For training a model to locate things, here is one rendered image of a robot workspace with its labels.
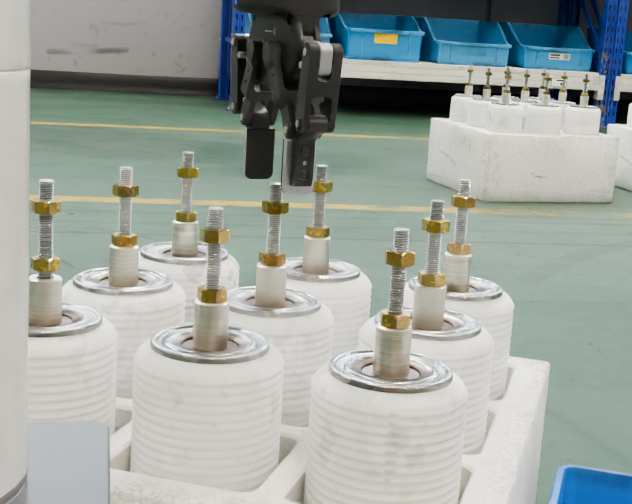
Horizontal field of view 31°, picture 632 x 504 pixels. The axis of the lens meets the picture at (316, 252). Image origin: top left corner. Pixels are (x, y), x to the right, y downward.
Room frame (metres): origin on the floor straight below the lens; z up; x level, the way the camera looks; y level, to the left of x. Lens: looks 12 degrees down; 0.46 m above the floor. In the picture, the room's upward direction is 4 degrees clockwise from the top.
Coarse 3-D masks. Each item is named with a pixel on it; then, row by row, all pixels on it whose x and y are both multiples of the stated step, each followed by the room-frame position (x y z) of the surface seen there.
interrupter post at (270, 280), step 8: (256, 272) 0.80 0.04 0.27; (264, 272) 0.79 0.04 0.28; (272, 272) 0.79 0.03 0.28; (280, 272) 0.79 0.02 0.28; (256, 280) 0.80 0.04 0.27; (264, 280) 0.79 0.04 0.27; (272, 280) 0.79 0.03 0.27; (280, 280) 0.79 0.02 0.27; (256, 288) 0.80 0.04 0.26; (264, 288) 0.79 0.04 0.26; (272, 288) 0.79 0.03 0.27; (280, 288) 0.79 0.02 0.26; (256, 296) 0.80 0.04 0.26; (264, 296) 0.79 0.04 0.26; (272, 296) 0.79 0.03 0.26; (280, 296) 0.79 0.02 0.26; (256, 304) 0.80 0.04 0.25; (264, 304) 0.79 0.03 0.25; (272, 304) 0.79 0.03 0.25; (280, 304) 0.79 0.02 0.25
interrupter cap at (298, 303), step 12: (240, 288) 0.83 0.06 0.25; (252, 288) 0.83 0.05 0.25; (288, 288) 0.83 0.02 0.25; (228, 300) 0.79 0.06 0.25; (240, 300) 0.80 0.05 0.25; (252, 300) 0.81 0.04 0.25; (288, 300) 0.81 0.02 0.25; (300, 300) 0.81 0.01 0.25; (312, 300) 0.81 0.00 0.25; (240, 312) 0.77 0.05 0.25; (252, 312) 0.76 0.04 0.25; (264, 312) 0.76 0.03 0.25; (276, 312) 0.76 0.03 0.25; (288, 312) 0.77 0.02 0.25; (300, 312) 0.77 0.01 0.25; (312, 312) 0.78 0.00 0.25
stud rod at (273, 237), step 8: (272, 184) 0.80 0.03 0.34; (280, 184) 0.80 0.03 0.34; (272, 192) 0.80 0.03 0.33; (280, 192) 0.80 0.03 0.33; (272, 200) 0.80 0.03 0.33; (280, 200) 0.80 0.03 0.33; (272, 216) 0.80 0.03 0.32; (280, 216) 0.80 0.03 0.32; (272, 224) 0.80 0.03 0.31; (280, 224) 0.80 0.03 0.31; (272, 232) 0.80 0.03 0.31; (272, 240) 0.80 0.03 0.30; (272, 248) 0.80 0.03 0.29
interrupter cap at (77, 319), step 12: (72, 312) 0.74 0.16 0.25; (84, 312) 0.74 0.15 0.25; (96, 312) 0.73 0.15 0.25; (60, 324) 0.71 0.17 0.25; (72, 324) 0.70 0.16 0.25; (84, 324) 0.71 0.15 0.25; (96, 324) 0.71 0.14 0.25; (36, 336) 0.68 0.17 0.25; (48, 336) 0.68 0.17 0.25; (60, 336) 0.69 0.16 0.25
